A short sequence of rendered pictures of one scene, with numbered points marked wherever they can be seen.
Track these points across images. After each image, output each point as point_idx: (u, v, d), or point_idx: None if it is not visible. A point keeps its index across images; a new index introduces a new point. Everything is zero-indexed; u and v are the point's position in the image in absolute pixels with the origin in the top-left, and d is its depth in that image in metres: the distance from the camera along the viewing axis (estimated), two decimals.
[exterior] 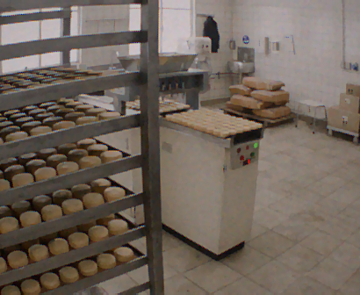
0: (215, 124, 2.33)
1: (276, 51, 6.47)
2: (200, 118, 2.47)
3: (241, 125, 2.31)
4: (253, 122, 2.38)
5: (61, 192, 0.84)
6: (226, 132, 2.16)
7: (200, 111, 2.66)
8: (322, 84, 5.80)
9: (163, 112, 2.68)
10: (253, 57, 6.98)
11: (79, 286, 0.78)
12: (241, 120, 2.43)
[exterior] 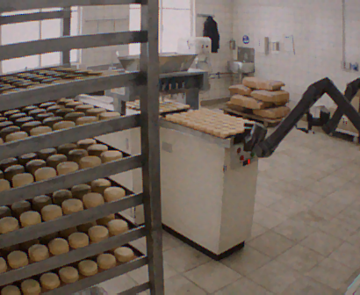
0: (215, 124, 2.33)
1: (276, 51, 6.47)
2: (200, 118, 2.47)
3: (241, 125, 2.31)
4: (253, 122, 2.38)
5: (61, 192, 0.84)
6: (226, 132, 2.16)
7: (200, 111, 2.66)
8: None
9: (163, 112, 2.68)
10: (253, 57, 6.98)
11: (79, 286, 0.78)
12: (241, 120, 2.43)
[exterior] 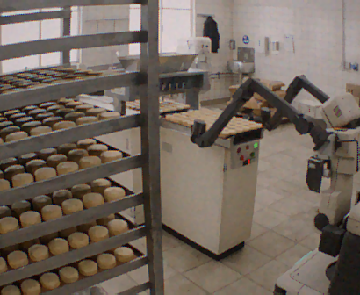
0: None
1: (276, 51, 6.47)
2: (200, 118, 2.47)
3: (241, 125, 2.31)
4: (253, 122, 2.38)
5: (61, 192, 0.84)
6: (226, 132, 2.16)
7: (200, 111, 2.66)
8: (322, 84, 5.80)
9: (163, 112, 2.68)
10: (253, 57, 6.98)
11: (79, 286, 0.78)
12: (241, 120, 2.43)
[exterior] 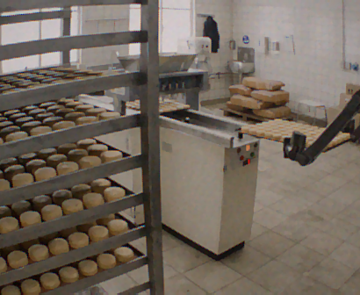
0: None
1: (276, 51, 6.47)
2: (283, 129, 1.96)
3: None
4: (340, 132, 1.86)
5: (61, 192, 0.84)
6: None
7: (276, 122, 2.15)
8: (322, 84, 5.80)
9: (163, 112, 2.68)
10: (253, 57, 6.98)
11: (79, 286, 0.78)
12: None
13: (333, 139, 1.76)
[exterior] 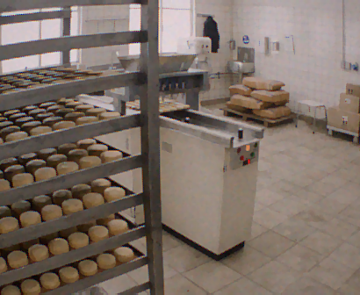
0: None
1: (276, 51, 6.47)
2: None
3: None
4: None
5: (61, 192, 0.84)
6: None
7: None
8: (322, 84, 5.80)
9: (163, 112, 2.68)
10: (253, 57, 6.98)
11: (79, 286, 0.78)
12: None
13: None
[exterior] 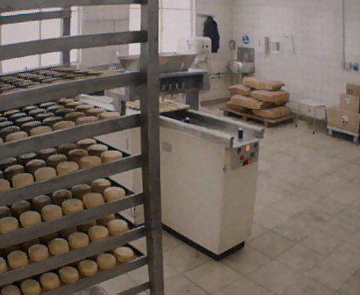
0: None
1: (276, 51, 6.47)
2: None
3: None
4: None
5: (61, 192, 0.84)
6: None
7: None
8: (322, 84, 5.80)
9: (163, 112, 2.68)
10: (253, 57, 6.98)
11: (79, 286, 0.78)
12: None
13: None
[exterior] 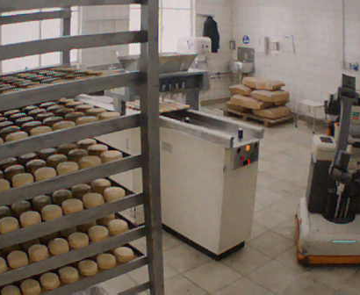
0: None
1: (276, 51, 6.47)
2: None
3: None
4: None
5: (61, 192, 0.84)
6: None
7: None
8: (322, 84, 5.80)
9: (163, 112, 2.68)
10: (253, 57, 6.98)
11: (79, 286, 0.78)
12: None
13: None
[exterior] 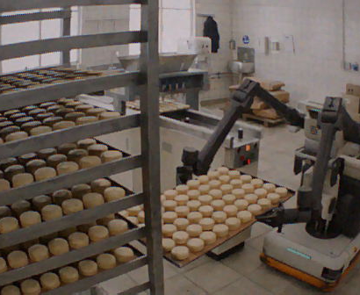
0: (239, 199, 1.33)
1: (276, 51, 6.47)
2: (199, 214, 1.25)
3: (235, 180, 1.48)
4: (214, 172, 1.56)
5: (61, 192, 0.84)
6: (279, 189, 1.38)
7: (140, 217, 1.25)
8: (322, 84, 5.80)
9: (163, 112, 2.68)
10: (253, 57, 6.98)
11: (79, 286, 0.78)
12: (204, 181, 1.50)
13: (243, 181, 1.48)
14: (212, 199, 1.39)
